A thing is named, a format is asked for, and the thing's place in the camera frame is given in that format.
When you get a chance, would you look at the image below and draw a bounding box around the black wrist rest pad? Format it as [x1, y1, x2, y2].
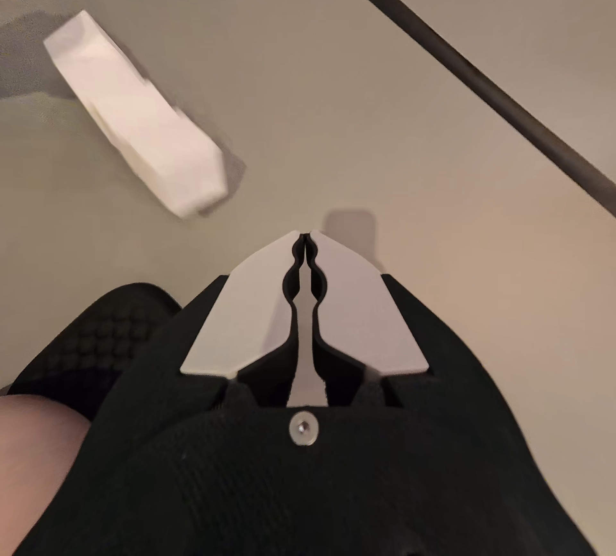
[7, 283, 183, 422]

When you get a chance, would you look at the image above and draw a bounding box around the person's right forearm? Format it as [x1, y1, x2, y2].
[0, 395, 92, 556]

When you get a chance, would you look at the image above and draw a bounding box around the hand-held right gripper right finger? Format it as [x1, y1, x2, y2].
[307, 229, 430, 408]

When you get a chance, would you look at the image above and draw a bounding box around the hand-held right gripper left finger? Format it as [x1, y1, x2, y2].
[179, 230, 309, 408]

